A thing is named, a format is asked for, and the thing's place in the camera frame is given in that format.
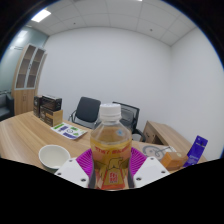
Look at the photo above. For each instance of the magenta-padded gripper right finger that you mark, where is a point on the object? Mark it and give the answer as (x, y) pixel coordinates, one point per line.
(151, 170)

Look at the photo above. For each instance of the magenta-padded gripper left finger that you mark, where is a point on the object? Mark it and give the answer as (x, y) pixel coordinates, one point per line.
(70, 170)

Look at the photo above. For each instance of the orange drink bottle white cap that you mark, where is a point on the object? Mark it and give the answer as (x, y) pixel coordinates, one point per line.
(111, 146)

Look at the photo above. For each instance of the round white printed mat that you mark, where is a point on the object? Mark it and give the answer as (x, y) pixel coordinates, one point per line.
(154, 150)

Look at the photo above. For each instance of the green mug white inside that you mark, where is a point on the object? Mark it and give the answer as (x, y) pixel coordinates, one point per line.
(53, 156)

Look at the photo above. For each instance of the orange-brown wooden box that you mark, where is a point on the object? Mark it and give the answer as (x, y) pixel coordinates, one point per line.
(173, 161)

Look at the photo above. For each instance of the white sticker sheet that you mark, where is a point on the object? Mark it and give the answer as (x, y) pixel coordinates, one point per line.
(69, 130)

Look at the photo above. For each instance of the purple standing packet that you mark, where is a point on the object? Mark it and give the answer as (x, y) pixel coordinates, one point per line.
(196, 150)

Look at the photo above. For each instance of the brown cardboard box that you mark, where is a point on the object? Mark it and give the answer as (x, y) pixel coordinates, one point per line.
(51, 118)

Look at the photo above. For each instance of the grey mesh office chair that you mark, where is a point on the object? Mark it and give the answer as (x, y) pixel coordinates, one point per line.
(132, 116)

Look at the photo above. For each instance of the black office chair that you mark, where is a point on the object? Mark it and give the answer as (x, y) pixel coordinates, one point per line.
(87, 111)

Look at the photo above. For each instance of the black carton box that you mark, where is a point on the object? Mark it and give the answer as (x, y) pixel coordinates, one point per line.
(36, 106)
(51, 102)

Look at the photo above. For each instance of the black sofa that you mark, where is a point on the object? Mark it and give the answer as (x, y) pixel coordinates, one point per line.
(5, 106)

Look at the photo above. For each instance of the wooden shelf cabinet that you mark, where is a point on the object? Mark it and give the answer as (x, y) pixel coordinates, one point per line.
(28, 76)

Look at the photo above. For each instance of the rectangular ceiling light panel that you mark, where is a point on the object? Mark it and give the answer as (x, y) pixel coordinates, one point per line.
(40, 15)

